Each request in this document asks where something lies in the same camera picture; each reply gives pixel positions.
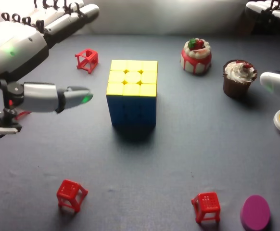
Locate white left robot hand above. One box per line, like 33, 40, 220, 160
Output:
0, 0, 100, 114

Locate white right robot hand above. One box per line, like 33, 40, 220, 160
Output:
245, 0, 280, 106

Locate Rubik's cube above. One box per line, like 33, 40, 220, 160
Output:
105, 59, 159, 128

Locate chocolate cupcake toy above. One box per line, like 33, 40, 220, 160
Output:
222, 59, 258, 98

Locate red toy stool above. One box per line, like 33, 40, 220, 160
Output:
14, 110, 32, 121
191, 192, 221, 224
74, 48, 99, 75
56, 179, 89, 213

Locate strawberry cake toy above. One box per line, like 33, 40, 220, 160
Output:
180, 38, 213, 77

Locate grey table cloth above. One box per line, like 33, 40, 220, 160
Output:
0, 31, 280, 231

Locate magenta round disc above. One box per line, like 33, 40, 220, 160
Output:
240, 194, 271, 231

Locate white backdrop sheet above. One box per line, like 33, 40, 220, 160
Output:
0, 0, 280, 37

